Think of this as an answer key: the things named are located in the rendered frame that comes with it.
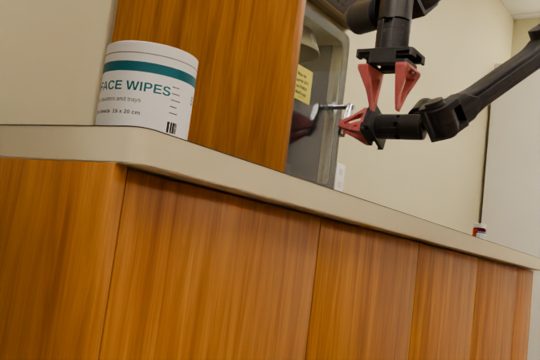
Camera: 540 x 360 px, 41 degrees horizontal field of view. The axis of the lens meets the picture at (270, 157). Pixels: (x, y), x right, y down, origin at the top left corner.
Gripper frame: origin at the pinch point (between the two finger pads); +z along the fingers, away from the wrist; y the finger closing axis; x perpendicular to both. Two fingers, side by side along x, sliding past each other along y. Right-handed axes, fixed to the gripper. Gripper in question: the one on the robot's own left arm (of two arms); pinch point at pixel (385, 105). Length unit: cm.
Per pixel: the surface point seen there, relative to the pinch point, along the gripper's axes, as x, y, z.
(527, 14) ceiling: -362, 67, -153
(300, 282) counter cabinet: 12.6, 4.9, 30.6
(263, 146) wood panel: -5.8, 26.8, 6.6
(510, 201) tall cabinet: -325, 58, -23
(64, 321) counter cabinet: 55, 8, 37
